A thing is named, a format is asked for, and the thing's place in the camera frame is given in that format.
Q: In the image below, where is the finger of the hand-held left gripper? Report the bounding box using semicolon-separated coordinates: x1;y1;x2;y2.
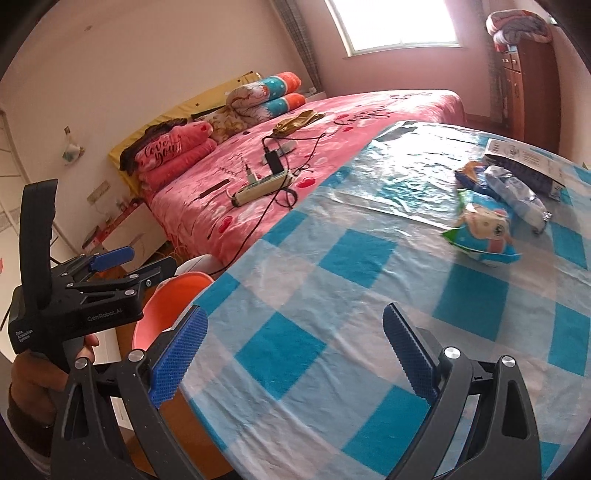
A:
51;247;136;278
74;257;179;297

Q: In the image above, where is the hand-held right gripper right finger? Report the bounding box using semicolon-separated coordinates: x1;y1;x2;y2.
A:
382;302;543;480

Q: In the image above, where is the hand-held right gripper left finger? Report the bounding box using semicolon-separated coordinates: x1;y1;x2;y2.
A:
50;305;209;480

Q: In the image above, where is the orange plastic bucket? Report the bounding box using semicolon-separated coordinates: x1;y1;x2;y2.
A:
132;272;215;352

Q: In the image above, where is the cartoon print snack packet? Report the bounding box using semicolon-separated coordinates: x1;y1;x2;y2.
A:
441;189;522;264

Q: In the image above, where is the dark blue orange packet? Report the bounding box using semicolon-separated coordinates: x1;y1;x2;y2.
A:
454;161;492;192

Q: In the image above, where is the silver blue packet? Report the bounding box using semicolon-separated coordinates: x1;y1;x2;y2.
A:
482;165;552;236

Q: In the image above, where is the black and white packet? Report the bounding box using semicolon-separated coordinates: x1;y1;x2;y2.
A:
482;137;566;201

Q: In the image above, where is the person's left forearm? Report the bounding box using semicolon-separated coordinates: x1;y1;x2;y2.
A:
4;392;58;474

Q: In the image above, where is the person's left hand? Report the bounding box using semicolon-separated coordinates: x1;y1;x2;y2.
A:
8;335;100;418

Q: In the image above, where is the cardboard box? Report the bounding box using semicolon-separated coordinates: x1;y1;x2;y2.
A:
83;203;169;273

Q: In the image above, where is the white plastic stool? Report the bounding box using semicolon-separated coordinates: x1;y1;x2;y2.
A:
154;254;225;296

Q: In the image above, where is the plastic bag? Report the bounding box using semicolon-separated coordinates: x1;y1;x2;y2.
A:
60;126;86;166

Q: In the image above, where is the blue white checkered tablecloth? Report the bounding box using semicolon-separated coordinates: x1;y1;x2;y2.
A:
178;119;591;480

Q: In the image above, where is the pink folded blanket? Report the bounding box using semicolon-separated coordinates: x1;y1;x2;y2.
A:
134;121;218;190

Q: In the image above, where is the cream power strip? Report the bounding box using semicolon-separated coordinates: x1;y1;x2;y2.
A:
231;172;295;207

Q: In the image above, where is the beige floral quilt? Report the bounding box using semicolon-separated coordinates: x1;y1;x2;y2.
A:
196;108;252;144

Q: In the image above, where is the yellow headboard mat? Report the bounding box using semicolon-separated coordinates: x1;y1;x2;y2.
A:
108;71;262;195

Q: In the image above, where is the white pink floral quilt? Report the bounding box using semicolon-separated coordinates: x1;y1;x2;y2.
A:
225;83;269;125

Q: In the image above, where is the gold cloth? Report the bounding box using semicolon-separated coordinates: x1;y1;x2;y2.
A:
272;110;324;137

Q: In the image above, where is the teal orange bolster pillow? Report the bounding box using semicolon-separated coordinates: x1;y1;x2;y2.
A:
259;93;306;118
256;71;303;100

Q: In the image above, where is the bed with pink bedspread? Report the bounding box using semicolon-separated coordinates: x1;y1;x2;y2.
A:
139;88;467;268

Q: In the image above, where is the grey checkered curtain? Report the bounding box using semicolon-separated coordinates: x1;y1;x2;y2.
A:
486;28;505;123
283;0;324;90

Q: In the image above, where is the wooden cabinet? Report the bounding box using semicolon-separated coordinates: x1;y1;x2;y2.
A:
499;39;561;155

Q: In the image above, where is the window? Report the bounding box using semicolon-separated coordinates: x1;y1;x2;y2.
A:
323;0;462;58

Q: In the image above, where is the folded quilt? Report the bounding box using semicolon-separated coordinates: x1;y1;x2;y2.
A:
485;9;555;51

